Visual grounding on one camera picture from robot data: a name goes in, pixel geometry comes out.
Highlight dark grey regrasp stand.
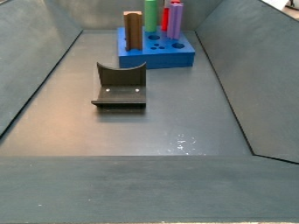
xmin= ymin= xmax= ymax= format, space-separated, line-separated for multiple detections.
xmin=90 ymin=64 xmax=145 ymax=107

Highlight blue foam fixture block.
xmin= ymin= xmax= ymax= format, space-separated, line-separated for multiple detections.
xmin=116 ymin=27 xmax=195 ymax=69

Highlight purple star-shaped peg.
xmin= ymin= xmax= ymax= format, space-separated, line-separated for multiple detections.
xmin=166 ymin=1 xmax=182 ymax=39

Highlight red square-circle object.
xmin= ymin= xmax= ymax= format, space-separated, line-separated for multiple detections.
xmin=161 ymin=0 xmax=181 ymax=32

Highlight brown grooved peg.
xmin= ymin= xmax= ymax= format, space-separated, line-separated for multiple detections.
xmin=124 ymin=11 xmax=142 ymax=51

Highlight green cylinder peg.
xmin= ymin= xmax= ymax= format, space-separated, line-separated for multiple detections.
xmin=144 ymin=0 xmax=157 ymax=32

